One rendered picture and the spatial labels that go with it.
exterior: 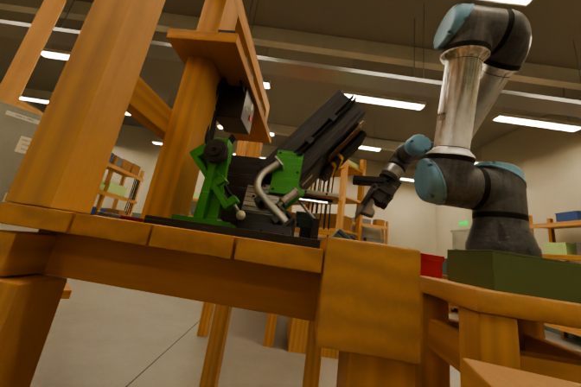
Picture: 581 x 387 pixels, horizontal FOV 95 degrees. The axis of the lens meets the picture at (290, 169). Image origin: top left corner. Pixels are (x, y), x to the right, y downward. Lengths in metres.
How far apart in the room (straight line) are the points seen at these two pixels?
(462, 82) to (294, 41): 4.57
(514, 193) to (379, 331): 0.54
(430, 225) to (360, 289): 11.04
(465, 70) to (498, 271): 0.49
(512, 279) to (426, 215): 10.68
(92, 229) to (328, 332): 0.40
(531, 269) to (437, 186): 0.25
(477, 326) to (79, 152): 0.81
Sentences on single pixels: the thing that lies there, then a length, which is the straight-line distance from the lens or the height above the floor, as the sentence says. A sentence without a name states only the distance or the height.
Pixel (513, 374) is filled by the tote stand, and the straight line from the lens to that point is 0.39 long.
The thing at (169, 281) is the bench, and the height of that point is 0.79.
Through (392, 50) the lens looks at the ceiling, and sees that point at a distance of 5.50.
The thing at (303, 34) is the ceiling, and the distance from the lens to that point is 5.37.
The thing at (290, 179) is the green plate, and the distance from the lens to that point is 1.09.
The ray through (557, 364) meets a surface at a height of 0.74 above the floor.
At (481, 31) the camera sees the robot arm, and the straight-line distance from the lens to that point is 0.89.
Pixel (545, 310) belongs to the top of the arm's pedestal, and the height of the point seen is 0.83.
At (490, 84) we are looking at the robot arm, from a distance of 1.00.
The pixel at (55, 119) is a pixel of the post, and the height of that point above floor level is 1.04.
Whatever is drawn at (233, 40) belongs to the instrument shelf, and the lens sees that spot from 1.01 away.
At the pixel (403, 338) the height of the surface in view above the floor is 0.78.
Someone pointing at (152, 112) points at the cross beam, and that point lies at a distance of 0.95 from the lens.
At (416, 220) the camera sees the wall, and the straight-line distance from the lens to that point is 11.21.
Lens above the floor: 0.88
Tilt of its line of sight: 16 degrees up
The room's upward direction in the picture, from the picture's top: 9 degrees clockwise
